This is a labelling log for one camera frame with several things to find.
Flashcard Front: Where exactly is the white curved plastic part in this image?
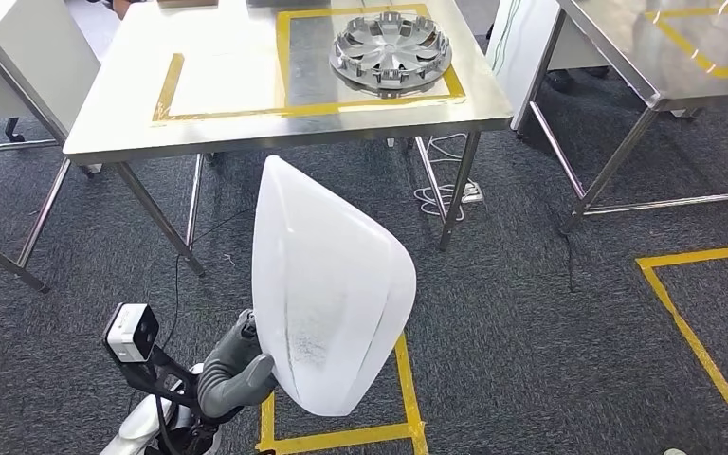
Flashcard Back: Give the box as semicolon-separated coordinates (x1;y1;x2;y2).
250;155;417;418

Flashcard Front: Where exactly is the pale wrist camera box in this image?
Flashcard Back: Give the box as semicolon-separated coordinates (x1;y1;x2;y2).
102;302;161;364

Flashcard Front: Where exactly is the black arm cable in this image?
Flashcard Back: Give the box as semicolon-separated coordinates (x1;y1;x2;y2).
150;383;180;455

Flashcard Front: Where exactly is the stainless steel workbench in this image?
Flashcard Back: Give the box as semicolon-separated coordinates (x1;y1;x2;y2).
62;0;516;278

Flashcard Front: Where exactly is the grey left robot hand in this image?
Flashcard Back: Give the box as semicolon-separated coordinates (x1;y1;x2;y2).
203;308;279;412

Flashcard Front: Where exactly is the grey wheel hubcap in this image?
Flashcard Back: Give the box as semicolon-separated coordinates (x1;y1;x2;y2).
329;10;453;100

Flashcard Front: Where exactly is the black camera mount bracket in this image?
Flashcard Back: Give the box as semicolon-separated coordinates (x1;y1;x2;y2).
118;345;205;419

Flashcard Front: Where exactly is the white floor cable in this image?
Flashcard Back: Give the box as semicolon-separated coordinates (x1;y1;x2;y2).
412;133;484;222

